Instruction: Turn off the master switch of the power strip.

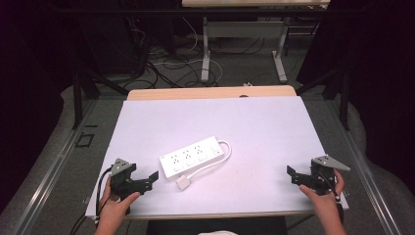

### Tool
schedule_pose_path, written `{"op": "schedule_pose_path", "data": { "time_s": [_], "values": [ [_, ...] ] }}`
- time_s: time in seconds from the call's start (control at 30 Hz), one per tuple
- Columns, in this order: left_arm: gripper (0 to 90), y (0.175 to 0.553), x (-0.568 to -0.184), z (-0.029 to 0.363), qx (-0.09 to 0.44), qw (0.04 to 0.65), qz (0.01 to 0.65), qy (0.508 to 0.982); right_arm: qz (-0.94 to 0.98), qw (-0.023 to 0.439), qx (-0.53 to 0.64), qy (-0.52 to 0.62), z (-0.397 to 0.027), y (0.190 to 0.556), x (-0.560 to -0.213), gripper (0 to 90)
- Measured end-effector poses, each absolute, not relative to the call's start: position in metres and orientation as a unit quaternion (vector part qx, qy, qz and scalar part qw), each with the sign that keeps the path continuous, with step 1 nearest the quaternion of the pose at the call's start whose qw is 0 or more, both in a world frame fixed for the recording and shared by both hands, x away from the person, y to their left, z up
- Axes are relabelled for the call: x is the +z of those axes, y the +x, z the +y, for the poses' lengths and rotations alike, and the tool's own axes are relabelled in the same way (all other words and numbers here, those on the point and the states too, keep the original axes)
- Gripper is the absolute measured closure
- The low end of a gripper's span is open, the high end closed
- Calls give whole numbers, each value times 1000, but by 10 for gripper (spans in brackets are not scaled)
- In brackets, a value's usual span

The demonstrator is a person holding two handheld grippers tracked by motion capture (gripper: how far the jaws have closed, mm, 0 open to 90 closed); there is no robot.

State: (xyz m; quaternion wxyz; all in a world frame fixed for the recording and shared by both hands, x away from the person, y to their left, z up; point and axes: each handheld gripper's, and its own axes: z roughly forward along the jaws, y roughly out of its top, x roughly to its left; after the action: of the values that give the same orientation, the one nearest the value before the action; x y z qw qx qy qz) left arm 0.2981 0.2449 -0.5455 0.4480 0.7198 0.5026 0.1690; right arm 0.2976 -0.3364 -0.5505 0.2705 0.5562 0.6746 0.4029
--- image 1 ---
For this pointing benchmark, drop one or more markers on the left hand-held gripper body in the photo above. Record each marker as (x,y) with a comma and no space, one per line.
(122,182)

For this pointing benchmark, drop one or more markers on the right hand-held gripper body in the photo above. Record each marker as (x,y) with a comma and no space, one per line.
(321,179)

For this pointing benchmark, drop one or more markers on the white plug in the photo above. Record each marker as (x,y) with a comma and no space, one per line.
(183,182)

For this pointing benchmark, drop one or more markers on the white power strip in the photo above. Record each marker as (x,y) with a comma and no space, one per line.
(192,156)

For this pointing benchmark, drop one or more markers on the person's right hand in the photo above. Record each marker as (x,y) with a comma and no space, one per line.
(326,204)

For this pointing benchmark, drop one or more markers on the person's left hand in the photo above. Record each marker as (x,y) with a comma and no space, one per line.
(112,209)

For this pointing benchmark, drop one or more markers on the person's dark clothing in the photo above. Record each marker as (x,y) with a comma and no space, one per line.
(215,226)

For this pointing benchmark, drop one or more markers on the white table mat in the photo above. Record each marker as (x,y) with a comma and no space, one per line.
(228,120)

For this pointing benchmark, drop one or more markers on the black metal stand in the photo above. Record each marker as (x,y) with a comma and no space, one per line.
(342,98)
(78,98)

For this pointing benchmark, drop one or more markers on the wooden table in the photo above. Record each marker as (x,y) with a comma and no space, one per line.
(195,93)

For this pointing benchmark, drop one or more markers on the white desk with metal legs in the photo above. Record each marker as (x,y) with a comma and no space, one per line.
(244,29)

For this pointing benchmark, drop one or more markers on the aluminium floor rail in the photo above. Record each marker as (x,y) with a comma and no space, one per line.
(368,182)
(49,176)

